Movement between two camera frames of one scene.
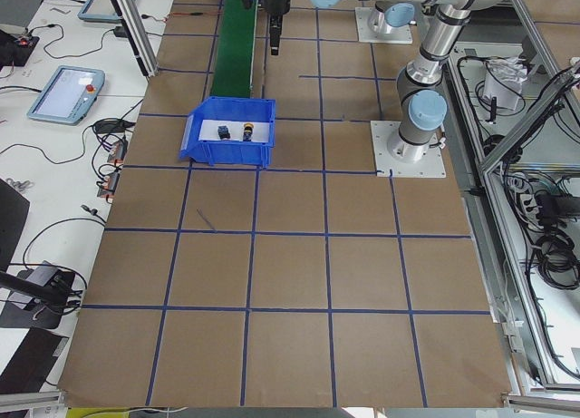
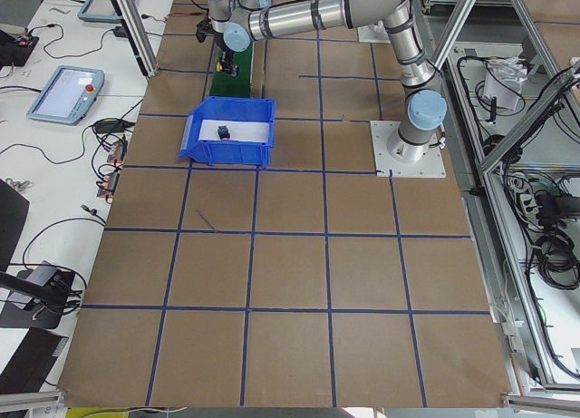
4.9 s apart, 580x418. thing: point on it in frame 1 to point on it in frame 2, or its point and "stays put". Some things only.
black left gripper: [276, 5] to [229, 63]
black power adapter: [120, 32] stays put
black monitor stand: [37, 299] stays put
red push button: [223, 131] stays put
